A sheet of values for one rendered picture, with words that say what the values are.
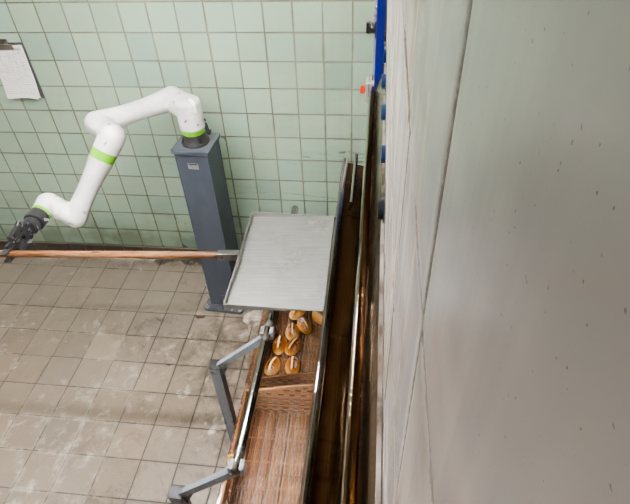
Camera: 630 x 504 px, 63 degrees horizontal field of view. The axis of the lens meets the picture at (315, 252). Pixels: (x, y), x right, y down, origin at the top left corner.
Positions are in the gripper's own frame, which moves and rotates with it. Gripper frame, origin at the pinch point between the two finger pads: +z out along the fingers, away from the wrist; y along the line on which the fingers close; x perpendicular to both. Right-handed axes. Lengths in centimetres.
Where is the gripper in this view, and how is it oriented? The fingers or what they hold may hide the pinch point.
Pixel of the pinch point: (9, 253)
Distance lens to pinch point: 254.4
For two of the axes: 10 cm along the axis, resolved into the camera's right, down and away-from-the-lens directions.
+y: 0.8, 7.4, 6.6
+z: -1.0, 6.7, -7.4
